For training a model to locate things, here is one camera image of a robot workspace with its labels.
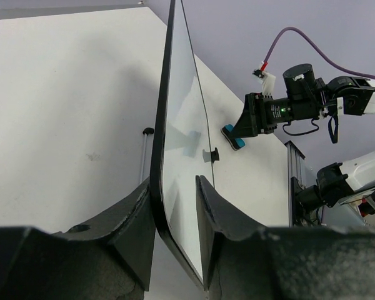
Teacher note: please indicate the blue whiteboard eraser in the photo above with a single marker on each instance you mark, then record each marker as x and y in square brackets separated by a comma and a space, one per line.
[237, 143]

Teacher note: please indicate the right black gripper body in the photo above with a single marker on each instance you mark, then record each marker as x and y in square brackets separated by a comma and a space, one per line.
[269, 112]

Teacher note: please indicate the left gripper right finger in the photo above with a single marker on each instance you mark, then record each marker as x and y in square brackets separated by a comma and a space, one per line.
[242, 259]

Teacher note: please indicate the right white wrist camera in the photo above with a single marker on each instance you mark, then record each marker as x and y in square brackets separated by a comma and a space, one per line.
[267, 80]

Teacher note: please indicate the white whiteboard black frame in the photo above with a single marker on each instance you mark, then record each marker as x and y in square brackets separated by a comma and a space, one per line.
[181, 147]

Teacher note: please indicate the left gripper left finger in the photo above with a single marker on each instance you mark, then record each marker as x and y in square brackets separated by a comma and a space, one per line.
[106, 257]

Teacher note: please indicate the aluminium front rail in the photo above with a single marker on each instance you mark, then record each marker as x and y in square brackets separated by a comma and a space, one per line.
[295, 160]

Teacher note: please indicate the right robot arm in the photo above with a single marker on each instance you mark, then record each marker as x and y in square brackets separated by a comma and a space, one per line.
[347, 103]

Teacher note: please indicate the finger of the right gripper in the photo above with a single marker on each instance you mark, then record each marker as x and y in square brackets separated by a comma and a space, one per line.
[246, 126]

